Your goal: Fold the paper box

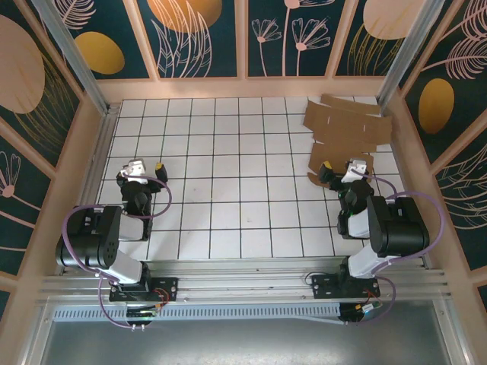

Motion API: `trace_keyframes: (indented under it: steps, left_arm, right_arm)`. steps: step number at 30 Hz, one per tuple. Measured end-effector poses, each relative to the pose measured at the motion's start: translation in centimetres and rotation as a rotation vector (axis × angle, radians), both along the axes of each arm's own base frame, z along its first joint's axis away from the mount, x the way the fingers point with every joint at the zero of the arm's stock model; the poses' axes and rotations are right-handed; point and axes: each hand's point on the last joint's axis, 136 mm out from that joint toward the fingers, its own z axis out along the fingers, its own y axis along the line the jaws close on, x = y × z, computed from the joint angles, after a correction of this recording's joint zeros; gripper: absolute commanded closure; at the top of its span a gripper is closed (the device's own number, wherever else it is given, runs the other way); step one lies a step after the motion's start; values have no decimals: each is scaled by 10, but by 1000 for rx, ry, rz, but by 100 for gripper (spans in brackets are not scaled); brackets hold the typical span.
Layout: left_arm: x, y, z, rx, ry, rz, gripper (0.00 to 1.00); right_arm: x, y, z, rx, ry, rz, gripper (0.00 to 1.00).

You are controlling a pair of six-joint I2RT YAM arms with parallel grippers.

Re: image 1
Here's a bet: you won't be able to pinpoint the brown cardboard paper box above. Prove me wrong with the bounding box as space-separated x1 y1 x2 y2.
303 94 393 188

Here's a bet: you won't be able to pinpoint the small controller circuit board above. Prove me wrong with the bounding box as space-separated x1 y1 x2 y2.
125 306 160 319
340 302 384 325

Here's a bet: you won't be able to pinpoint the grey metal sheet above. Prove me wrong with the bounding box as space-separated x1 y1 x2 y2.
37 303 457 365

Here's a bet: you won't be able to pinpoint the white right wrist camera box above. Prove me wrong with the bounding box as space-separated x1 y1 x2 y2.
340 157 370 184

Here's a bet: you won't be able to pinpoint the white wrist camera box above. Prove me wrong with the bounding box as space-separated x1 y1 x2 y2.
340 157 370 184
116 158 148 186

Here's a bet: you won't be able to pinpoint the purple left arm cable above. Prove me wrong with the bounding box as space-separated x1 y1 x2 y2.
62 176 172 329

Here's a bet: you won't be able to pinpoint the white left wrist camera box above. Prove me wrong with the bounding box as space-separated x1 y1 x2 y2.
116 158 148 186

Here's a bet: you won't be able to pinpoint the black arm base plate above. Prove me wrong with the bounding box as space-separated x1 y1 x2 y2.
109 277 179 303
311 274 380 300

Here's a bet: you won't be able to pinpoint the aluminium table frame rails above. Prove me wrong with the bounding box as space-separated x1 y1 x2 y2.
36 102 454 307

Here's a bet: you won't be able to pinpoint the aluminium corner post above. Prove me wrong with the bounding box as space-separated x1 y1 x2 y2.
376 0 446 111
32 0 111 115

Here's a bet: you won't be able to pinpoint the grey slotted cable duct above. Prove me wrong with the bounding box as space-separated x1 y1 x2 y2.
53 302 345 325

